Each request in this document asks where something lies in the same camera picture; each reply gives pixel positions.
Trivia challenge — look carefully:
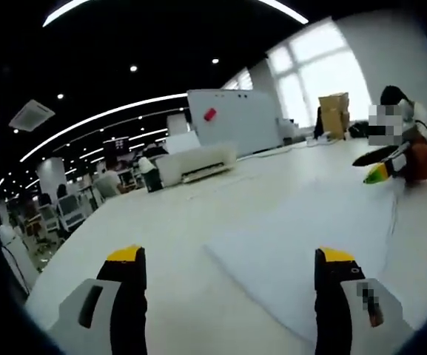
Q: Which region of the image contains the dark cloth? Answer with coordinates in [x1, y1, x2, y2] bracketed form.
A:
[313, 106, 326, 140]

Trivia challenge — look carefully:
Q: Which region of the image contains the wide ceiling light bar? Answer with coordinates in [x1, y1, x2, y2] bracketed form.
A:
[42, 0, 309, 28]

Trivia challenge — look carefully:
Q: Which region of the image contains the white equipment stand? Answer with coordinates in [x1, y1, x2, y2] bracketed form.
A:
[0, 225, 41, 294]

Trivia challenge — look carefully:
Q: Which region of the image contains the small hanging screen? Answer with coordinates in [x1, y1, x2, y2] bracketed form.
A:
[103, 136, 130, 151]

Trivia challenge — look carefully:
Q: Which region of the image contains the white square pillar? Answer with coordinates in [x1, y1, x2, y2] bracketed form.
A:
[36, 157, 67, 194]

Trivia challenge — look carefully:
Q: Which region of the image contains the white mesh office chair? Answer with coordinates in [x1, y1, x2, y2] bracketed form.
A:
[55, 193, 87, 231]

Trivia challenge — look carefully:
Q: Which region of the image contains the window with blinds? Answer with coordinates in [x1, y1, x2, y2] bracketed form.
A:
[221, 67, 254, 92]

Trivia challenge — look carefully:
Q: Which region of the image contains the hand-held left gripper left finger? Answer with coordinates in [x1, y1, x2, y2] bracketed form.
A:
[48, 244, 148, 355]

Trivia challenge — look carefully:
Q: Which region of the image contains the brown cardboard box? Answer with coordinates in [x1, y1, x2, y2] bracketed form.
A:
[317, 92, 351, 139]

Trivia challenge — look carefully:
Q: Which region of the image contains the white table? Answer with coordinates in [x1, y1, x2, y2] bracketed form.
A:
[24, 135, 427, 355]

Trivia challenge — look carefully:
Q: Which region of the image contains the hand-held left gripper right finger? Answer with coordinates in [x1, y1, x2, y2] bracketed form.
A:
[314, 246, 417, 355]

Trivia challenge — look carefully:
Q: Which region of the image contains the narrow white pillar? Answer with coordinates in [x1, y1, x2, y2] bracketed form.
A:
[166, 114, 190, 136]

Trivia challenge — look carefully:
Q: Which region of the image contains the white whiteboard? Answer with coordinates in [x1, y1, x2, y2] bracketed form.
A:
[186, 88, 285, 157]

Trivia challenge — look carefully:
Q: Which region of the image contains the person's right hand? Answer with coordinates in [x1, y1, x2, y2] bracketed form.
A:
[401, 141, 427, 184]

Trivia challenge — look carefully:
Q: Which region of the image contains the white printer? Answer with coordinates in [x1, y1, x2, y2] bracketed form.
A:
[155, 132, 238, 186]

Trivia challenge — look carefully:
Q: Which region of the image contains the large bright window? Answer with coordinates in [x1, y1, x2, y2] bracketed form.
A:
[268, 21, 370, 129]

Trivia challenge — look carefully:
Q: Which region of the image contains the black cable coil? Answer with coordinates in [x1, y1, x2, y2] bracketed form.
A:
[346, 121, 371, 140]

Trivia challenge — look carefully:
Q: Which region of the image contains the ceiling air conditioner unit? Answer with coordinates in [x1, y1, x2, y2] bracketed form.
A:
[8, 99, 56, 132]

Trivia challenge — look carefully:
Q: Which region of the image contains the curved ceiling light strip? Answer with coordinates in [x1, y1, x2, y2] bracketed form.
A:
[19, 92, 189, 164]

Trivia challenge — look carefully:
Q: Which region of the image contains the black stand with white cup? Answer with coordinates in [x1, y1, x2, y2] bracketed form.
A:
[143, 158, 164, 194]

